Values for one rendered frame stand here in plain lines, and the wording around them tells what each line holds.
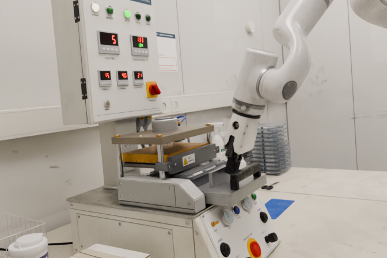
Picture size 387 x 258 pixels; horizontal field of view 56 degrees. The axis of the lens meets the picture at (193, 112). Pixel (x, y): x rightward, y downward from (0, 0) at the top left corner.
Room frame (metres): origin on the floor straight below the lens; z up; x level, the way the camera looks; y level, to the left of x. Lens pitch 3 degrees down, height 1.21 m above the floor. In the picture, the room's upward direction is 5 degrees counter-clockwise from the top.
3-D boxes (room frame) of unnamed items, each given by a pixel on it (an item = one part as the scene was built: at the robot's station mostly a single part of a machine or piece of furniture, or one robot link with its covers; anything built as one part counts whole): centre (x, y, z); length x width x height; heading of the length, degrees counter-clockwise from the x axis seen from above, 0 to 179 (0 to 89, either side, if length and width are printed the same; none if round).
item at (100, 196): (1.11, 0.12, 0.93); 0.46 x 0.35 x 0.01; 57
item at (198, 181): (1.05, 0.03, 0.98); 0.20 x 0.17 x 0.03; 147
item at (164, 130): (1.13, 0.10, 1.08); 0.31 x 0.24 x 0.13; 147
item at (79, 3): (1.19, 0.24, 1.25); 0.33 x 0.16 x 0.64; 147
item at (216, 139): (2.01, -0.12, 0.92); 0.09 x 0.08 x 0.25; 76
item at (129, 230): (1.10, 0.07, 0.84); 0.53 x 0.37 x 0.17; 57
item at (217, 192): (1.03, -0.01, 0.97); 0.30 x 0.22 x 0.08; 57
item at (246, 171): (0.95, -0.13, 0.99); 0.15 x 0.02 x 0.04; 147
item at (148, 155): (1.10, 0.08, 1.07); 0.22 x 0.17 x 0.10; 147
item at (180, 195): (0.94, 0.11, 0.96); 0.25 x 0.05 x 0.07; 57
